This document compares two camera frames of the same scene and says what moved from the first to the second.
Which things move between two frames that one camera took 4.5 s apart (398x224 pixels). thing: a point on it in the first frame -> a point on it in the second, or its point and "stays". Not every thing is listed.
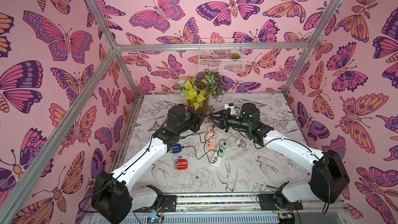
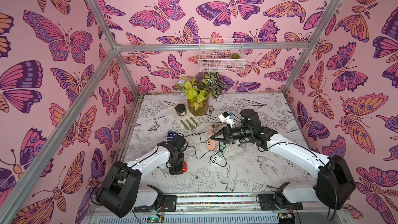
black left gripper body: (190, 122) -> (176, 166)
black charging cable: (199, 136) stays
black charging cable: (200, 158) stays
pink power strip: (211, 138) stays
